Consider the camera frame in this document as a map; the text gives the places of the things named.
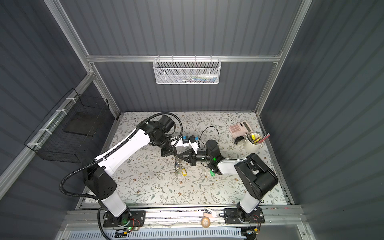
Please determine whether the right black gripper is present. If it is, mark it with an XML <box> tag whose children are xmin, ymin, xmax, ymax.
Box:
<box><xmin>179</xmin><ymin>149</ymin><xmax>214</xmax><ymax>168</ymax></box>

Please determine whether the keyring bunch with grey strap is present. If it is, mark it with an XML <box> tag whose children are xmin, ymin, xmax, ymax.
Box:
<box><xmin>175</xmin><ymin>159</ymin><xmax>188</xmax><ymax>180</ymax></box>

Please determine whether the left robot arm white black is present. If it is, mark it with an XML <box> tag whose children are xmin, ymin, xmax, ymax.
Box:
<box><xmin>84</xmin><ymin>112</ymin><xmax>183</xmax><ymax>218</ymax></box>

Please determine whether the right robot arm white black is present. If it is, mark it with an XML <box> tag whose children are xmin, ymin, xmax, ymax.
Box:
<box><xmin>172</xmin><ymin>140</ymin><xmax>279</xmax><ymax>215</ymax></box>

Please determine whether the floral table mat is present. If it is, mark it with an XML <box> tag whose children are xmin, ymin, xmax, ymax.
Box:
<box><xmin>85</xmin><ymin>111</ymin><xmax>284</xmax><ymax>206</ymax></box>

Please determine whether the pink calculator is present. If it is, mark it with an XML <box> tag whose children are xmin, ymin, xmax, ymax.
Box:
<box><xmin>229</xmin><ymin>121</ymin><xmax>253</xmax><ymax>139</ymax></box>

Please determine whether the white pen cup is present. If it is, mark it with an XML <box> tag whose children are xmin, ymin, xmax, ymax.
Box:
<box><xmin>243</xmin><ymin>133</ymin><xmax>263</xmax><ymax>154</ymax></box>

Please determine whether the tape roll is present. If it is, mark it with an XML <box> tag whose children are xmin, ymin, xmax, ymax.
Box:
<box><xmin>201</xmin><ymin>217</ymin><xmax>211</xmax><ymax>229</ymax></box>

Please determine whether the pink pen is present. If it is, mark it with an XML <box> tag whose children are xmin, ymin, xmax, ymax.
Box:
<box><xmin>256</xmin><ymin>134</ymin><xmax>271</xmax><ymax>144</ymax></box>

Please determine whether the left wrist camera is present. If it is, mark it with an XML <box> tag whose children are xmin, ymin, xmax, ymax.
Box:
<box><xmin>175</xmin><ymin>136</ymin><xmax>190</xmax><ymax>148</ymax></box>

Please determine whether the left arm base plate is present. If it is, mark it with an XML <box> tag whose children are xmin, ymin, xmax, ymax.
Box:
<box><xmin>103</xmin><ymin>211</ymin><xmax>147</xmax><ymax>228</ymax></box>

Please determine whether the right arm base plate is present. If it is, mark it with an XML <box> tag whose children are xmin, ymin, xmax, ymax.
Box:
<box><xmin>219</xmin><ymin>208</ymin><xmax>265</xmax><ymax>225</ymax></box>

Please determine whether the white cable duct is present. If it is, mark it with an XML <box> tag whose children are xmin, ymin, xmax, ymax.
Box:
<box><xmin>67</xmin><ymin>227</ymin><xmax>245</xmax><ymax>240</ymax></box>

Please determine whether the white wire mesh basket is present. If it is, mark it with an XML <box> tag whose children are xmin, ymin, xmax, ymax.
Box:
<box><xmin>153</xmin><ymin>59</ymin><xmax>222</xmax><ymax>85</ymax></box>

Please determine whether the black wire basket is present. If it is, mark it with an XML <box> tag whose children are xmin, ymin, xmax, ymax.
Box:
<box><xmin>25</xmin><ymin>93</ymin><xmax>114</xmax><ymax>164</ymax></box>

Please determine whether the black corrugated cable left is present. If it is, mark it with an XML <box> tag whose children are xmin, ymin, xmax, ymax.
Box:
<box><xmin>58</xmin><ymin>111</ymin><xmax>184</xmax><ymax>240</ymax></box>

